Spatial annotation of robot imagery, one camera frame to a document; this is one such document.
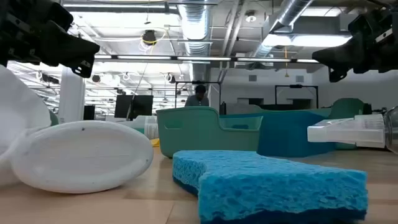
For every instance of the yellow sponge cloth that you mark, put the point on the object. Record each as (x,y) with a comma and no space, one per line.
(155,143)

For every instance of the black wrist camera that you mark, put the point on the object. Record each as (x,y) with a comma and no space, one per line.
(336,75)
(84,68)

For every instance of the person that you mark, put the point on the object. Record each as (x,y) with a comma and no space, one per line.
(197,99)

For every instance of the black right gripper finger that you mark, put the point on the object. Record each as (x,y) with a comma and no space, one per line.
(342,56)

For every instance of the large black monitor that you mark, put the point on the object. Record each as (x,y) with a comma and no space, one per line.
(140,105)

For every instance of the white cleaner bottle blue label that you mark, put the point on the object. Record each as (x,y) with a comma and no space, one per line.
(82,155)

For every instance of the small black monitor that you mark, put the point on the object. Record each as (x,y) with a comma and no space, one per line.
(89,112)

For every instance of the black background rig frame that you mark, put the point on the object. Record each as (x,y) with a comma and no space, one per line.
(295,86)
(199,82)

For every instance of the long ceiling light bar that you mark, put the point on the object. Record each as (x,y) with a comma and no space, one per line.
(202,58)

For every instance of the wide silver ventilation duct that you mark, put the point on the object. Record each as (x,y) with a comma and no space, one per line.
(194,21)

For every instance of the large teal plastic bin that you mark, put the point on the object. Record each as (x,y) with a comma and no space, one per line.
(345,109)

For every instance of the clear plastic spray bottle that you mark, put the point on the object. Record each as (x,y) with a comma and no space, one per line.
(348,130)

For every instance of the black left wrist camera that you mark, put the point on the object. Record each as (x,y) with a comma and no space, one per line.
(84,68)

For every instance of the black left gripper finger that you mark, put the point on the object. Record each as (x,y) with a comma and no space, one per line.
(68,46)

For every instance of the dark blue plastic bin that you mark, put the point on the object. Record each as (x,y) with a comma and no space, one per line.
(289,133)

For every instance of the small teal plastic bin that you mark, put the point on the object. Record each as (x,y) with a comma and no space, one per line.
(192,133)

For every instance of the slanted silver ventilation duct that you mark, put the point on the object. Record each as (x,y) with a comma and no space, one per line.
(289,12)

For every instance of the white towel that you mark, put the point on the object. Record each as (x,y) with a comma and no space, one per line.
(18,102)

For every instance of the blue kitchen sponge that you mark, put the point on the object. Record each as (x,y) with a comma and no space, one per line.
(264,186)

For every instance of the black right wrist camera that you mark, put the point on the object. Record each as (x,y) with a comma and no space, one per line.
(336,75)

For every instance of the white pillar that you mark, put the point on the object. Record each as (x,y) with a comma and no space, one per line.
(71,93)

